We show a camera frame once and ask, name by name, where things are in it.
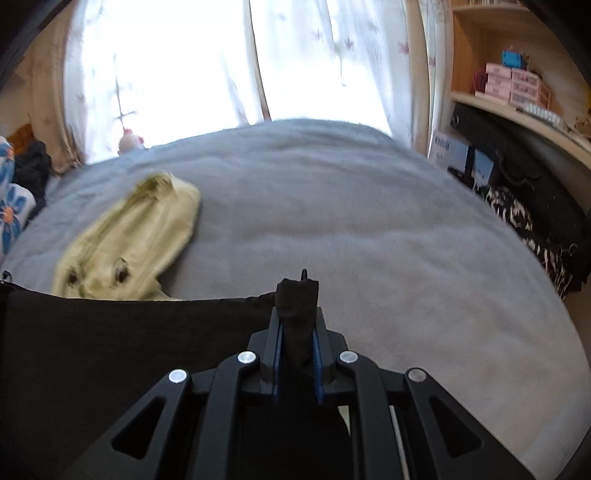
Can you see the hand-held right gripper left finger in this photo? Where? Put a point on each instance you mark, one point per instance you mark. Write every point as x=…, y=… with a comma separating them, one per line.
x=277, y=364

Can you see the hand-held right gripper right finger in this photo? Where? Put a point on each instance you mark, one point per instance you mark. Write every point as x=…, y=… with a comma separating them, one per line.
x=317, y=364

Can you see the yellow and black jacket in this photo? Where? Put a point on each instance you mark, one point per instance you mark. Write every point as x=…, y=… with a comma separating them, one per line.
x=134, y=230

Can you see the black clothes pile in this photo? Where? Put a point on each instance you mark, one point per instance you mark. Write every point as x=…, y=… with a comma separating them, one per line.
x=32, y=166

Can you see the grey-blue bed blanket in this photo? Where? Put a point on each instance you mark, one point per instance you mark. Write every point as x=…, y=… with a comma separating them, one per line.
x=369, y=230

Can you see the white cardboard box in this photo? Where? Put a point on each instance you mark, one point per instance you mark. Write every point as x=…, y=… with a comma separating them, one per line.
x=443, y=154

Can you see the black and white zebra cloth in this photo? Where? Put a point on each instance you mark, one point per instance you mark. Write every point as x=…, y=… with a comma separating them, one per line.
x=512, y=207

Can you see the white and pink plush toy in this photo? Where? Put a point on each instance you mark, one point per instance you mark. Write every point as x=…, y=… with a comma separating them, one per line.
x=129, y=143

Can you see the long black case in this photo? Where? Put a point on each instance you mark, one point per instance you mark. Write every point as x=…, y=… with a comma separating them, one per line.
x=531, y=184

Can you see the beige floral curtain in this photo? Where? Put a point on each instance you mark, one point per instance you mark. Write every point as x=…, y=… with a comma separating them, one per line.
x=429, y=92
x=51, y=92

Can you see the blue floral rolled quilt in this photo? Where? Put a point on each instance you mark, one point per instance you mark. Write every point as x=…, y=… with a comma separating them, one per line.
x=11, y=207

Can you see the light wooden desk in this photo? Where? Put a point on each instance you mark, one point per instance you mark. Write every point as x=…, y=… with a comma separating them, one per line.
x=508, y=113

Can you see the pink drawer organizer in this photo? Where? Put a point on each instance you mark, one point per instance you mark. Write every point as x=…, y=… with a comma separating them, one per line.
x=512, y=85

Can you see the wooden bookshelf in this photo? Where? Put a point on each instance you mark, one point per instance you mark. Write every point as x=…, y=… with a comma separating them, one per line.
x=475, y=46

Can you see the small blue box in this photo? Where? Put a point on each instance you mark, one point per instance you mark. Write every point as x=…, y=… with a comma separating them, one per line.
x=512, y=57

